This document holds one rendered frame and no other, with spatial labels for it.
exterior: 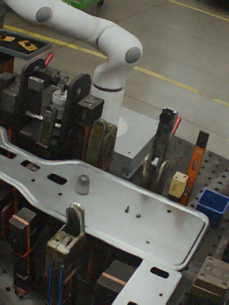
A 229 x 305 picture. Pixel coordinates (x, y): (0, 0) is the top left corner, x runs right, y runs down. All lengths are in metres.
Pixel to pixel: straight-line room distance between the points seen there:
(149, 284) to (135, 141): 0.87
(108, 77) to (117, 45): 0.15
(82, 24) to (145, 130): 0.56
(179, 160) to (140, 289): 0.99
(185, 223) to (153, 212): 0.09
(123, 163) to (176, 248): 0.68
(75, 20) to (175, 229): 0.72
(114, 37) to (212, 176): 0.69
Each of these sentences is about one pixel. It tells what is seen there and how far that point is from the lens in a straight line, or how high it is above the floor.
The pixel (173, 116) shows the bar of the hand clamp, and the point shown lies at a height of 1.21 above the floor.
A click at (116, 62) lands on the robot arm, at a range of 1.53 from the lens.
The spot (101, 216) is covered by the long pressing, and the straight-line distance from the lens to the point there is 1.10.
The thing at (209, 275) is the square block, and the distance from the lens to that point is 0.95.
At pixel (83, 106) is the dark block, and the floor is 1.12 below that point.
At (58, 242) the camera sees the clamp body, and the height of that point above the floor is 1.04.
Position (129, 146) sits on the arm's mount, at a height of 0.80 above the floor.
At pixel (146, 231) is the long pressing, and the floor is 1.00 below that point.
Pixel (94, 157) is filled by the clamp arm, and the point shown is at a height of 1.00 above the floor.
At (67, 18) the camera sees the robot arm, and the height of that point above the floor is 1.29.
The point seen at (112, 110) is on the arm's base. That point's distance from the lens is 1.69.
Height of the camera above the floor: 1.76
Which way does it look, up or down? 35 degrees down
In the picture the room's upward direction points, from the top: 10 degrees clockwise
